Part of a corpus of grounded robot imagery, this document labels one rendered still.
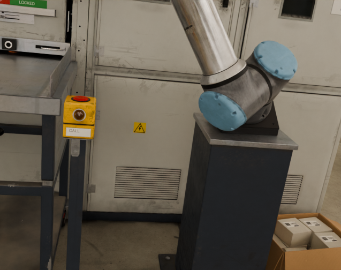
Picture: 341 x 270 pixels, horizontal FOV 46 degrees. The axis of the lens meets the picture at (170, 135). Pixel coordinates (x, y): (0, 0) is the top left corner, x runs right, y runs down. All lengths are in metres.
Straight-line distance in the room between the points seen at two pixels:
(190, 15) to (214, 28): 0.08
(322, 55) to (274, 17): 0.33
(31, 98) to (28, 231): 0.73
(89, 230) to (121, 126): 0.57
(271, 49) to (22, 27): 1.17
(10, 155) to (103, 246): 0.64
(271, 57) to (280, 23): 0.78
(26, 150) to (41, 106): 0.82
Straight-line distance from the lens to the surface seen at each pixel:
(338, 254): 2.09
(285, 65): 1.31
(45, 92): 1.34
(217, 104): 1.18
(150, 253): 2.03
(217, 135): 1.40
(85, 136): 1.08
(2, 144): 2.12
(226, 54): 1.18
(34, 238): 1.81
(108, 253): 2.01
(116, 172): 2.10
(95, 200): 2.17
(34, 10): 1.96
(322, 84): 2.23
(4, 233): 1.86
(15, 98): 1.31
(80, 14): 1.93
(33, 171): 2.15
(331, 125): 2.33
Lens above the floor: 1.18
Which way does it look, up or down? 19 degrees down
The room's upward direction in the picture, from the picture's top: 7 degrees clockwise
